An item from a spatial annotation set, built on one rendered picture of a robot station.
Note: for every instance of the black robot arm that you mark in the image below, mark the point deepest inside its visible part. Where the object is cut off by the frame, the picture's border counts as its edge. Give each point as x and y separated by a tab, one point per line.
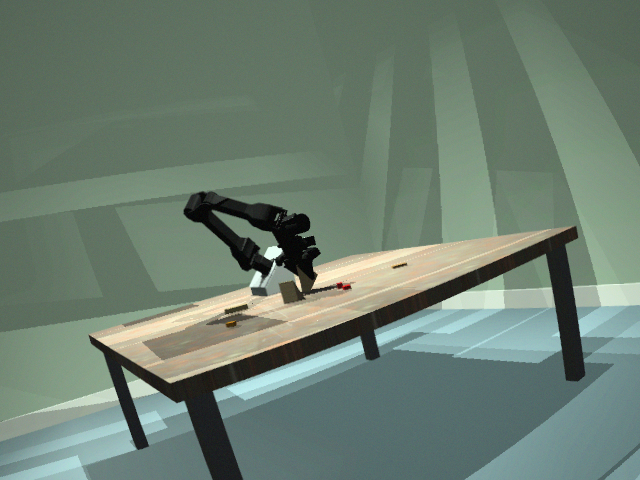
260	215

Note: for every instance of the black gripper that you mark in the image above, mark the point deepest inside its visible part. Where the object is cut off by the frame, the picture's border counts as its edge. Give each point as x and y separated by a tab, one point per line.
293	255

